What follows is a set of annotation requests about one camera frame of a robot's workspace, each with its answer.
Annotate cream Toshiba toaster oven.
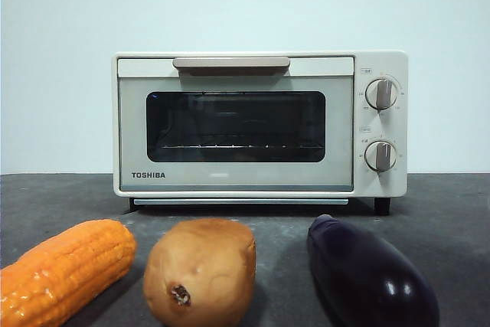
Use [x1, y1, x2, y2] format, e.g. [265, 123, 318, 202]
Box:
[112, 50, 409, 216]

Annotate cream temperature knob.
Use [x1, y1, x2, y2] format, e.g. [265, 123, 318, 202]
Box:
[364, 77, 398, 110]

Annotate dark purple eggplant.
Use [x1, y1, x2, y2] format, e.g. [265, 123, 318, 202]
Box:
[305, 214, 440, 327]

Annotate metal wire oven rack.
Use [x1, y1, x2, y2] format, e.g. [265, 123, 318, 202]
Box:
[160, 143, 321, 150]

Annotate cream timer knob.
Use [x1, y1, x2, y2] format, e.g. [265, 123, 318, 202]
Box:
[364, 140, 398, 173]

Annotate glass oven door with handle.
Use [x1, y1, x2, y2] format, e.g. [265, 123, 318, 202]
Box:
[116, 57, 355, 193]

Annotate orange corn cob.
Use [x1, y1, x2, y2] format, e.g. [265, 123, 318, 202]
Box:
[0, 218, 138, 327]

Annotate brown potato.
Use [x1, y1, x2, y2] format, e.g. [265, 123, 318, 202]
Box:
[143, 217, 256, 327]

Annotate silver crumb tray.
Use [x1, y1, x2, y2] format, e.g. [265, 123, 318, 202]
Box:
[132, 198, 349, 206]

